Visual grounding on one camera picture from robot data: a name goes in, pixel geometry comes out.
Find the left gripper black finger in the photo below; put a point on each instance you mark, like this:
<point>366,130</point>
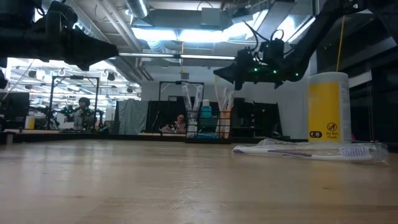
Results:
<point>90,49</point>

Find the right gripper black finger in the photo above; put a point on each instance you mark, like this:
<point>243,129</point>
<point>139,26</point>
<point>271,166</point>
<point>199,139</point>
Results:
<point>231,71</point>

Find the purple toothbrush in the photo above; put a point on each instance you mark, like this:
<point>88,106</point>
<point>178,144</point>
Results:
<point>273,142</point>
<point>188,102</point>
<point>197,99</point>
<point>289,153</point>

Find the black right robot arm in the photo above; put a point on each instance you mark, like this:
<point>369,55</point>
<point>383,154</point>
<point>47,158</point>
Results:
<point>311,40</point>

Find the background black robot arm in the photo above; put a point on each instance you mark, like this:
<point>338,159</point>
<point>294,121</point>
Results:
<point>99,119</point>
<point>48,116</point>

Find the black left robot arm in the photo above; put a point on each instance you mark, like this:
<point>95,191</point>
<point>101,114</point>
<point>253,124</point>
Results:
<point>15,43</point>

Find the black ceiling spotlight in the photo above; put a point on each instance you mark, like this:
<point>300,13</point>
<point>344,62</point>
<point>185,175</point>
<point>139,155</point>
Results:
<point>111,76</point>

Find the black partition desk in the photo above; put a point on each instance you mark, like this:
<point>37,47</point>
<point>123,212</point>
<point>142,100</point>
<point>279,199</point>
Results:
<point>255,118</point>

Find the grey ceiling box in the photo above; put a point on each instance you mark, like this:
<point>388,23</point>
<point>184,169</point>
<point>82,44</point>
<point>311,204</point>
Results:
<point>211,17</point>

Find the long ceiling light strip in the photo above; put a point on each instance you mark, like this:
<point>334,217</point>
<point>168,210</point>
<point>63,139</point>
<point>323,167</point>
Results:
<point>149,55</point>

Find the person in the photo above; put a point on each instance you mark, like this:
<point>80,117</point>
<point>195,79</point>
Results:
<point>81,116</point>
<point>180,123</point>

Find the black monitor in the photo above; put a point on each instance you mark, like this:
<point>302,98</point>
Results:
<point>15,105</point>

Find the yellow white wipes canister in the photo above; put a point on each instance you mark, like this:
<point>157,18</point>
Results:
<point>325,109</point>

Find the grey hanging cloth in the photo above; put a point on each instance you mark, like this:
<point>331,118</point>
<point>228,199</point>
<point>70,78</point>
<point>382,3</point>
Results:
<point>132,116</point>

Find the small red object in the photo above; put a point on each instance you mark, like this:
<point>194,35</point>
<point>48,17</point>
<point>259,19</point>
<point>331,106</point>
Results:
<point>353,137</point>

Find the black cabinet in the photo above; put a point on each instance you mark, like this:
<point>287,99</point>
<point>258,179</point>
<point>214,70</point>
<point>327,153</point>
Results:
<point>382,109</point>

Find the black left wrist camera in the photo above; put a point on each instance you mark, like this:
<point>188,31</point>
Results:
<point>60,15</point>

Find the black metal stand frame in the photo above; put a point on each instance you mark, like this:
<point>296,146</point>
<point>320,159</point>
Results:
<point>76,77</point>
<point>180,82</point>

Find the grey wall box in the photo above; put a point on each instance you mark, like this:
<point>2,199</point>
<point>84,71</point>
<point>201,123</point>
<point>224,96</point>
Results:
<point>184,76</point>

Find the silver ventilation duct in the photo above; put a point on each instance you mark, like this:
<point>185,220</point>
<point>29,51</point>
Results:
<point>138,7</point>

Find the black aluminium table frame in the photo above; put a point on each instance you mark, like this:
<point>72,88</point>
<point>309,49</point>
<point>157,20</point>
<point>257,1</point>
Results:
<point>93,137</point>

